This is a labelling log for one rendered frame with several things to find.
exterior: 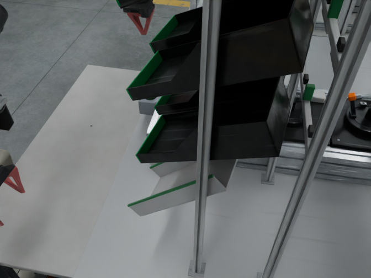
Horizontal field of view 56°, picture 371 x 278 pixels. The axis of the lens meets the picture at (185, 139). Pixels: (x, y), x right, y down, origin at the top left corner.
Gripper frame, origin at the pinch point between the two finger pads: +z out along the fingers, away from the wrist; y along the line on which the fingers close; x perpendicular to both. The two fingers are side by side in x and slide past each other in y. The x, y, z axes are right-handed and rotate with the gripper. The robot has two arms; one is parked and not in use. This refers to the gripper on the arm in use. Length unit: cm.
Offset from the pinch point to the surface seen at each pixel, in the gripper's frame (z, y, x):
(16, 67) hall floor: 120, 139, 167
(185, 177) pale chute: 16.3, -36.2, -18.3
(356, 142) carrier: 29, -5, -64
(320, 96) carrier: 26, 13, -55
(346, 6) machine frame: 26, 83, -72
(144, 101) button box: 27.8, 2.7, 3.7
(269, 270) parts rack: 30, -49, -40
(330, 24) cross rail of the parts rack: -23, -34, -41
